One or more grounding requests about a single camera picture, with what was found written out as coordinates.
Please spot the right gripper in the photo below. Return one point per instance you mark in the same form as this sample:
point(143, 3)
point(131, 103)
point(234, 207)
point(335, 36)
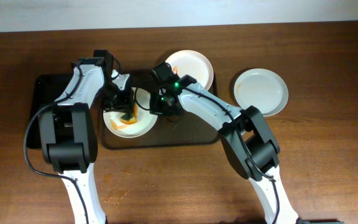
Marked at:
point(159, 106)

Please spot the black small tray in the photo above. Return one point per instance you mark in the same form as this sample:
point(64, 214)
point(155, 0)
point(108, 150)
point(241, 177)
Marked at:
point(45, 93)

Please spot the green orange sponge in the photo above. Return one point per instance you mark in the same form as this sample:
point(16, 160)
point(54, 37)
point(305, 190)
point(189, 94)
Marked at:
point(130, 117)

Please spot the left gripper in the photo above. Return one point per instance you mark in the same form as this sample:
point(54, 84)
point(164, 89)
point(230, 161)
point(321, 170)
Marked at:
point(124, 106)

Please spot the white plate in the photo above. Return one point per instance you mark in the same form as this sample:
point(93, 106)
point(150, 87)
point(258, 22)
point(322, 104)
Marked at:
point(263, 89)
point(144, 120)
point(193, 63)

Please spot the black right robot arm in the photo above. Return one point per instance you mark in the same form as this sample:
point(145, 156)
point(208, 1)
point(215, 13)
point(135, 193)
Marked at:
point(248, 142)

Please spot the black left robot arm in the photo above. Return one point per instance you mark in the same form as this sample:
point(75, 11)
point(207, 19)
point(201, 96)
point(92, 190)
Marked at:
point(74, 165)

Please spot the brown large tray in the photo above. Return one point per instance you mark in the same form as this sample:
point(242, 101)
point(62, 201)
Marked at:
point(184, 130)

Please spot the white plate top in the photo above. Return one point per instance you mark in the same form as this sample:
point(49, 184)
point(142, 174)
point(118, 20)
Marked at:
point(193, 63)

